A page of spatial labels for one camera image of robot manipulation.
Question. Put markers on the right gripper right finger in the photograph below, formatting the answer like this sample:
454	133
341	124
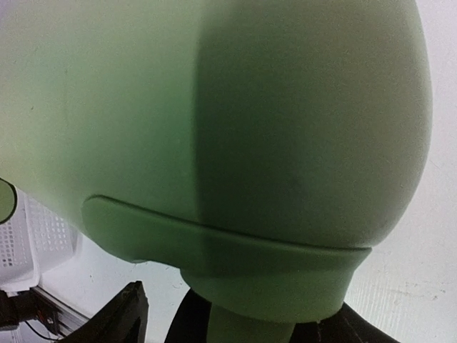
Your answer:
347	326

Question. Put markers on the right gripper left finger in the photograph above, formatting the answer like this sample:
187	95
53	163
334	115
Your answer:
123	319

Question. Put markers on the white perforated plastic basket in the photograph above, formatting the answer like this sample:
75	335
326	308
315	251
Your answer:
35	240

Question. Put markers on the green hard-shell suitcase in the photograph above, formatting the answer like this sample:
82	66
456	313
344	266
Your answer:
261	147

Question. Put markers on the aluminium front rail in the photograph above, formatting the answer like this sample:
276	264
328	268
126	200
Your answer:
69	320

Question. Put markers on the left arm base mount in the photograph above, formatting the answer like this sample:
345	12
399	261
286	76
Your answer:
25	306

